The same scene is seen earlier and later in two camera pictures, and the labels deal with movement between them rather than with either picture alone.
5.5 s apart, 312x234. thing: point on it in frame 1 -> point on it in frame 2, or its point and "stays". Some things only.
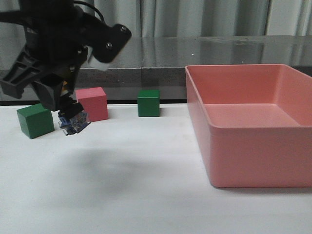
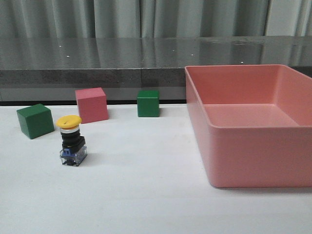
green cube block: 148,103 stays
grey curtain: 149,18 stays
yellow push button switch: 73,119 -> 74,149
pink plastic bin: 254,124 stays
